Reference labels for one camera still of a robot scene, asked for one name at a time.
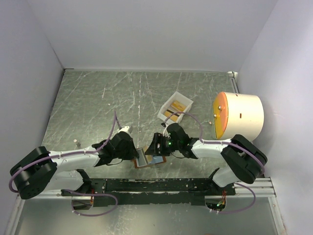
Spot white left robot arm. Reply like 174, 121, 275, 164
9, 131, 139, 200

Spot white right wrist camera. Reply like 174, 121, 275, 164
162, 126, 170, 138

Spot aluminium extrusion rail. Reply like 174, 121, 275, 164
233, 178, 276, 197

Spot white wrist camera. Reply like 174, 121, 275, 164
162, 126, 170, 138
118, 125, 133, 135

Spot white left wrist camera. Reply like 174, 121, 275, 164
118, 125, 133, 135

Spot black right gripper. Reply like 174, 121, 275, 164
145, 132, 181, 156

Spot brown leather card holder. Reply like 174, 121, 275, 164
133, 146, 166, 169

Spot white plastic card bin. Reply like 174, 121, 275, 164
157, 92, 194, 124

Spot white cylinder with orange lid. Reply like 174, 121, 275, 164
213, 92, 264, 141

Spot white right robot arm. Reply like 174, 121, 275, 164
145, 123, 268, 195

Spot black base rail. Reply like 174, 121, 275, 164
60, 177, 237, 208

